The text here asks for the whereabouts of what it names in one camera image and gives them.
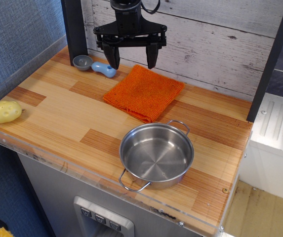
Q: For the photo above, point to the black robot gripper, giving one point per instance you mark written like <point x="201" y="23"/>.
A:
<point x="131" y="29"/>

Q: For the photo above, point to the orange knitted cloth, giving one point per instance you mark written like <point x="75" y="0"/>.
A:
<point x="144" y="94"/>

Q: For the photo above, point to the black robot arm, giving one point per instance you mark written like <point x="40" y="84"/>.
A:
<point x="130" y="29"/>

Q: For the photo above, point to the grey and blue scoop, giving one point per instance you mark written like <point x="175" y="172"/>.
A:
<point x="84" y="62"/>

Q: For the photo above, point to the stainless steel pot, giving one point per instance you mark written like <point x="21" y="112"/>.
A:
<point x="156" y="155"/>

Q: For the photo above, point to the yellow toy potato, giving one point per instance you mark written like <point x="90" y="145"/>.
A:
<point x="9" y="111"/>

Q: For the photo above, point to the silver toy fridge cabinet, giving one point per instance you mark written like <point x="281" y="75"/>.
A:
<point x="58" y="193"/>

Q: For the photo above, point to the silver dispenser button panel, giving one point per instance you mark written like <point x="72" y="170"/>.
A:
<point x="97" y="221"/>

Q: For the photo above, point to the white ridged appliance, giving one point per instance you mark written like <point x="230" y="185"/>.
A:
<point x="262" y="165"/>

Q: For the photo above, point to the yellow object bottom left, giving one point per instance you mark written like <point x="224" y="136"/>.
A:
<point x="5" y="233"/>

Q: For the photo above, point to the black vertical frame post left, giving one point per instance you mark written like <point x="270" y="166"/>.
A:
<point x="74" y="28"/>

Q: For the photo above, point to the black vertical frame post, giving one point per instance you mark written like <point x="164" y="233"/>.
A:
<point x="74" y="28"/>
<point x="267" y="73"/>

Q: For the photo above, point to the black vertical frame post right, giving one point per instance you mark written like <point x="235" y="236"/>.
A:
<point x="267" y="73"/>

